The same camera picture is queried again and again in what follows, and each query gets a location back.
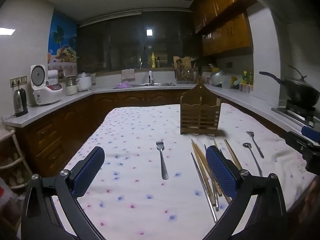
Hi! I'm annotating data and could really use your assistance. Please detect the wooden lower cabinets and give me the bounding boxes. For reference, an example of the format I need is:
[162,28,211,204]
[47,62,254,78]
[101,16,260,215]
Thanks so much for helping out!
[14,89,290,178]

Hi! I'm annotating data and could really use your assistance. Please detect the wooden cutting board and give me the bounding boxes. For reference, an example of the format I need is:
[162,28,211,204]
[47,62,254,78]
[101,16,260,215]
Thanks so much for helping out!
[173,56,192,68]

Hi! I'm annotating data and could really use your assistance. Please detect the steel electric kettle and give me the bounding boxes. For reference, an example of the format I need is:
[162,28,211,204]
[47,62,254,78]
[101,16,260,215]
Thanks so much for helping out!
[12,88,29,117]

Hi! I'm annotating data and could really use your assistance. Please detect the dark kitchen window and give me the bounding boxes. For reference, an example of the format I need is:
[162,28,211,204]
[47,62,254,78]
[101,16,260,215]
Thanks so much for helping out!
[77,10,200,73]

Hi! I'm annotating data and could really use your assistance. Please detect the tropical fruit wall poster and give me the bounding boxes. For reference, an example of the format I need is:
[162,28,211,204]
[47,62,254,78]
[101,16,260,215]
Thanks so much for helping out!
[47,11,77,71]

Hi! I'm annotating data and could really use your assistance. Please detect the white storage rack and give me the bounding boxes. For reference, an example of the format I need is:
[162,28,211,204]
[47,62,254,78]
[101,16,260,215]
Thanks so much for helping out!
[0,126,33,189]

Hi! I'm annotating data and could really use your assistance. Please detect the gas stove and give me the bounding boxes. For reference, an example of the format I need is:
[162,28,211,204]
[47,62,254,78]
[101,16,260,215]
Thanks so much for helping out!
[271,100,318,128]

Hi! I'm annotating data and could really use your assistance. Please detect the wooden utensil holder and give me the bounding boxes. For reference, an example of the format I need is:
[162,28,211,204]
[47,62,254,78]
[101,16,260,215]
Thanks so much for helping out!
[180,84,222,137]

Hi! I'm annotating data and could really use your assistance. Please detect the metal bowl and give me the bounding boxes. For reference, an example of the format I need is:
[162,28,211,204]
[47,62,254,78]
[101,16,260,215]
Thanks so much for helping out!
[211,70,227,85]

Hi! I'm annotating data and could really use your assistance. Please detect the countertop utensil rack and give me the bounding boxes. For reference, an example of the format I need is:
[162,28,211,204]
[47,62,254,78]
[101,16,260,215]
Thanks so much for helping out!
[175,65,197,84]

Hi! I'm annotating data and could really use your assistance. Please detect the wooden upper cabinets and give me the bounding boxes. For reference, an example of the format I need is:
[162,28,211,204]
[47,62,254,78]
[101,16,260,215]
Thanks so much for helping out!
[189,0,258,57]

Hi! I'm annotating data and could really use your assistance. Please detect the white rice cooker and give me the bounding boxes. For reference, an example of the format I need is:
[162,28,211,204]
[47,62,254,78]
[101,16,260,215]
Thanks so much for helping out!
[30,64,63,106]

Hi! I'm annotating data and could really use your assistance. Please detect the small metal fork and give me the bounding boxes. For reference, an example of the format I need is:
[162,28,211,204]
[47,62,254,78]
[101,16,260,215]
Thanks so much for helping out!
[245,131,265,159]

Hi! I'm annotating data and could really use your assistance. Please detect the wall socket strip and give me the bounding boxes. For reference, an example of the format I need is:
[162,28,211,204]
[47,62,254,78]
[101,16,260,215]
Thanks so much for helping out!
[9,76,27,88]

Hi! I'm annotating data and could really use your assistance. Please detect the black wok with lid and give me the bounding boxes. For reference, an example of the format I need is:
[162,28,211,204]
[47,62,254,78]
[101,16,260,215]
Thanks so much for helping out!
[259,65,320,107]

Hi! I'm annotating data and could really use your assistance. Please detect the white floral tablecloth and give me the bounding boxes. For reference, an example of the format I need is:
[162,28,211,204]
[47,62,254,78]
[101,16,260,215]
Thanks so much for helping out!
[51,103,317,240]

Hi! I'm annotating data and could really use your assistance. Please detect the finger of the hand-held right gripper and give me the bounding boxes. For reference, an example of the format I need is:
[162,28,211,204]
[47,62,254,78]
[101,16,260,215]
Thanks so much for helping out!
[301,126,320,141]
[284,131,316,155]

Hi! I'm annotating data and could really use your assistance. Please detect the white electric pot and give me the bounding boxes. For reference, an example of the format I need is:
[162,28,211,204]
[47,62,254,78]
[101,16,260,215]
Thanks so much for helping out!
[76,72,92,92]

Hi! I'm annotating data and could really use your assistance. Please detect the pink hanging towel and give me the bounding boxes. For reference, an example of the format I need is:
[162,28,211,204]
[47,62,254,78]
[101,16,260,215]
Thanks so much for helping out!
[121,69,135,82]

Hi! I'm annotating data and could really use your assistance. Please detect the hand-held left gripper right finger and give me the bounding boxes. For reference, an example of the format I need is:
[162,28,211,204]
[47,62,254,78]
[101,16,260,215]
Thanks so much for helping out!
[202,145,288,240]

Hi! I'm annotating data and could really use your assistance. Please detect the translucent plastic cup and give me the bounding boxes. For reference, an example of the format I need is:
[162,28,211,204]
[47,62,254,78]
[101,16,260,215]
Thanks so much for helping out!
[221,75,232,89]

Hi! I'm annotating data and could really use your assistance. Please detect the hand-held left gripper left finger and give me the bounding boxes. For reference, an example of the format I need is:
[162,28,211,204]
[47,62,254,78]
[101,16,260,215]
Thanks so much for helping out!
[21,146,105,240]

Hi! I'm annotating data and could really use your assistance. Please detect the steel kitchen sink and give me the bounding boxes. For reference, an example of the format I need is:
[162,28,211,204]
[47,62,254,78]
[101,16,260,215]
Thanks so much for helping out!
[112,82,176,89]

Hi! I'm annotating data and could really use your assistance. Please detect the wooden cabinets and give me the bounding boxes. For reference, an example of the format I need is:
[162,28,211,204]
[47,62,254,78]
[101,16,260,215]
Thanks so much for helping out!
[14,89,290,178]
[189,0,258,57]

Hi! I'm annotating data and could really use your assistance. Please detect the metal spoon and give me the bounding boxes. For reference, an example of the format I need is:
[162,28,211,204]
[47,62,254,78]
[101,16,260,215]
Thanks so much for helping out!
[242,142,263,177]

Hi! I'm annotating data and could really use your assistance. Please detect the kitchen faucet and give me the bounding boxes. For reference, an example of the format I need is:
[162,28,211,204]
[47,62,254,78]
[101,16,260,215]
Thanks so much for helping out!
[140,60,154,83]

